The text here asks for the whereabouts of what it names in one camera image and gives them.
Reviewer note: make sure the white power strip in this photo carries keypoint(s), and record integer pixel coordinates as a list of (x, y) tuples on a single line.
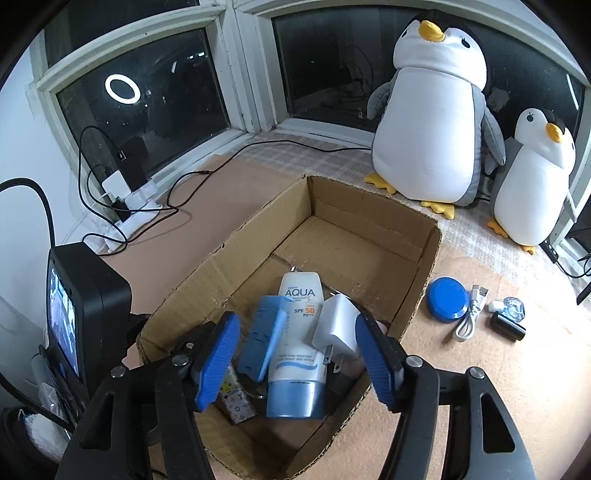
[(143, 194)]

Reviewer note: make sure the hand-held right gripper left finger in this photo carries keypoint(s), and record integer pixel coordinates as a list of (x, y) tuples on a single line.
[(217, 360)]

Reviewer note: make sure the white wall plug adapter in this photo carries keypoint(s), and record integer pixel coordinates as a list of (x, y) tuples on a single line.
[(334, 323)]

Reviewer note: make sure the white patterned lighter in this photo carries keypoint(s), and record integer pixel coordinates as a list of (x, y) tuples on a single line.
[(238, 401)]

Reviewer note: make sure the white mesh cloth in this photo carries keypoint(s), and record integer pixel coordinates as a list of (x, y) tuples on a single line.
[(44, 434)]

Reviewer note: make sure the cardboard box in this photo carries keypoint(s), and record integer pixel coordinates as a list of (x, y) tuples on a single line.
[(360, 221)]

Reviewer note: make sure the large penguin plush toy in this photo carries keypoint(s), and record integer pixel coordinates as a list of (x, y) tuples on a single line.
[(429, 129)]

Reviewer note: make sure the white charger block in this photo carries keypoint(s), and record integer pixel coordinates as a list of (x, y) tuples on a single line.
[(115, 184)]

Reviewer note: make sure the black power adapter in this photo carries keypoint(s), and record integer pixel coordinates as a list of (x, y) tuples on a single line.
[(134, 161)]

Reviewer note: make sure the white window frame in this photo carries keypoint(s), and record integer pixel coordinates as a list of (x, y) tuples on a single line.
[(240, 69)]

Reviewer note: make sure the small penguin plush toy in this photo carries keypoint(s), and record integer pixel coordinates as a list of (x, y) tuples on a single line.
[(526, 194)]

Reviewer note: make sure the white blue sunscreen tube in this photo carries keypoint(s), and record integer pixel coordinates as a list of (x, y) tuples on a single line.
[(295, 364)]

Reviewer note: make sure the clear blue small bottle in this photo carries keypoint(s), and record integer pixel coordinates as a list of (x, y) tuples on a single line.
[(512, 307)]

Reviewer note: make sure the blue round case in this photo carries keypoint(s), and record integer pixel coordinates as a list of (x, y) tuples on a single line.
[(445, 300)]

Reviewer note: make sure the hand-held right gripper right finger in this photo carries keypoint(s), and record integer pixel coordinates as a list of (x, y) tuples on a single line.
[(376, 360)]

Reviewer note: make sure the small black bottle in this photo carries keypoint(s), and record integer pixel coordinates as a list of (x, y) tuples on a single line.
[(508, 326)]

